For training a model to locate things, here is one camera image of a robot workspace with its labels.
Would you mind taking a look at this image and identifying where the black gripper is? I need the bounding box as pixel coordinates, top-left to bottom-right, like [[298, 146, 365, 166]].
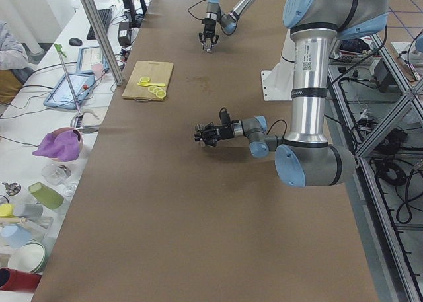
[[198, 18, 219, 50], [194, 115, 235, 147]]

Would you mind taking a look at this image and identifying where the clear glass measuring cup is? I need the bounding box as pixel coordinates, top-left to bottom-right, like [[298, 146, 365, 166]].
[[203, 40, 213, 53]]

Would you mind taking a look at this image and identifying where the steel cocktail jigger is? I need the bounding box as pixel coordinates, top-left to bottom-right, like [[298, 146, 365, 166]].
[[194, 125, 208, 147]]

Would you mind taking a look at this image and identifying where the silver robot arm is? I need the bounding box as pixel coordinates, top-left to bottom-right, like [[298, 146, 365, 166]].
[[194, 0, 389, 187], [198, 0, 256, 53]]

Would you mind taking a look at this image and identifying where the pink cup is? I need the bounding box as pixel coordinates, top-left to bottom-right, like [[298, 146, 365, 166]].
[[91, 63, 104, 79]]

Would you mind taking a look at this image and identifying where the green plastic cup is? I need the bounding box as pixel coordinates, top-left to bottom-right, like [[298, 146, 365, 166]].
[[28, 182, 64, 209]]

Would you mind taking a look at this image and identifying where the red cup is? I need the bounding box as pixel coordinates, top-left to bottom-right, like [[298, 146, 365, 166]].
[[1, 268, 42, 293]]

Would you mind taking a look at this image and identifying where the bamboo cutting board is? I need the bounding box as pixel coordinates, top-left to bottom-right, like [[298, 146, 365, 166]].
[[122, 61, 174, 101]]

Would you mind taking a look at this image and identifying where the lemon slice top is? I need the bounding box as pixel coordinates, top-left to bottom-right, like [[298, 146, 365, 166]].
[[154, 89, 167, 98]]

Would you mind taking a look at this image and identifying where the lemon slice front bottom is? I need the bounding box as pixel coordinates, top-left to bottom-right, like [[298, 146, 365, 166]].
[[139, 76, 150, 84]]

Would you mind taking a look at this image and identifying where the yellow plastic knife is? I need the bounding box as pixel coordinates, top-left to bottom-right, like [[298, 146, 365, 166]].
[[137, 82, 166, 87]]

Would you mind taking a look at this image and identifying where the black keyboard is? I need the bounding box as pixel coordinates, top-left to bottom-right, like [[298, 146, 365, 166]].
[[86, 7, 114, 41]]

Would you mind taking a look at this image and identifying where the blue teach pendant far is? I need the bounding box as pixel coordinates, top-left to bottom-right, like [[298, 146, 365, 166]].
[[76, 46, 108, 75]]

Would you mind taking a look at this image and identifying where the blue teach pendant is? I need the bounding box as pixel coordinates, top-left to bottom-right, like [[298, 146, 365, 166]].
[[76, 46, 108, 75], [44, 73, 95, 110]]

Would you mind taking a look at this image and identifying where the black computer mouse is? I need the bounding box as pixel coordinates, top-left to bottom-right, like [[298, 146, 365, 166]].
[[68, 38, 83, 46]]

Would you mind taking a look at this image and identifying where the pink bowl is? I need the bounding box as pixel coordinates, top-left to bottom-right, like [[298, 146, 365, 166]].
[[49, 128, 83, 162]]

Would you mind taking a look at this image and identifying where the purple cloth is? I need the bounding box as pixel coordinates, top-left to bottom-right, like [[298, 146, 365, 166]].
[[32, 130, 80, 161]]

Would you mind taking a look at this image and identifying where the long reacher grabber stick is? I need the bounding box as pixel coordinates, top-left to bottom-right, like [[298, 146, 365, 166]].
[[54, 43, 83, 117]]

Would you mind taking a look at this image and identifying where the blue teach pendant near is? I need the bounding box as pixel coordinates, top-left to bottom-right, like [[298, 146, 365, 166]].
[[44, 73, 95, 110]]

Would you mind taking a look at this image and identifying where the clear wine glass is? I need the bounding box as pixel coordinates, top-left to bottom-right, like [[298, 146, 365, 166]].
[[41, 164, 77, 198]]

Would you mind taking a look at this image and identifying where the seated person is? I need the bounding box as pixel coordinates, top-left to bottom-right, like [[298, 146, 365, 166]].
[[1, 21, 33, 106]]

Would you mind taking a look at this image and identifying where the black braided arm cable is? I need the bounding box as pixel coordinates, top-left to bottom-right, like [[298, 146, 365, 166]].
[[187, 0, 210, 20]]

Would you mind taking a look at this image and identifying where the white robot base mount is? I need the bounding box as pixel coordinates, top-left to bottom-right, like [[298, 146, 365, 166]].
[[261, 29, 295, 101]]

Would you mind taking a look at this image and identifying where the aluminium frame post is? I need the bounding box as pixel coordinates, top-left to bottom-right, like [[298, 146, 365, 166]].
[[80, 0, 124, 86]]

